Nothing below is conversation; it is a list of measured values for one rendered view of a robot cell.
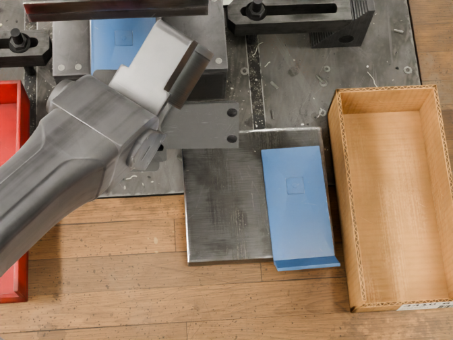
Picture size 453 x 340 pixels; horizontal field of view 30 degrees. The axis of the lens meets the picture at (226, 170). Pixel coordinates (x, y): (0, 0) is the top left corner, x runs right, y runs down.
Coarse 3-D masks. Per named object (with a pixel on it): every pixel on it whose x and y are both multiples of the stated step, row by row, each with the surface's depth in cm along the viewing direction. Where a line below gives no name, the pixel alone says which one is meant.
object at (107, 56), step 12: (96, 24) 98; (108, 24) 98; (120, 24) 98; (132, 24) 98; (144, 24) 98; (96, 36) 97; (108, 36) 97; (144, 36) 98; (96, 48) 96; (108, 48) 97; (120, 48) 97; (132, 48) 97; (96, 60) 96; (108, 60) 96; (120, 60) 96; (132, 60) 96
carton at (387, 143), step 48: (336, 96) 98; (384, 96) 101; (432, 96) 100; (336, 144) 100; (384, 144) 104; (432, 144) 101; (336, 192) 101; (384, 192) 101; (432, 192) 102; (384, 240) 99; (432, 240) 100; (384, 288) 97; (432, 288) 98
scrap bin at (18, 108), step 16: (16, 80) 98; (0, 96) 101; (16, 96) 102; (0, 112) 103; (16, 112) 103; (0, 128) 102; (16, 128) 96; (0, 144) 101; (16, 144) 96; (0, 160) 101; (16, 272) 91; (0, 288) 96; (16, 288) 90
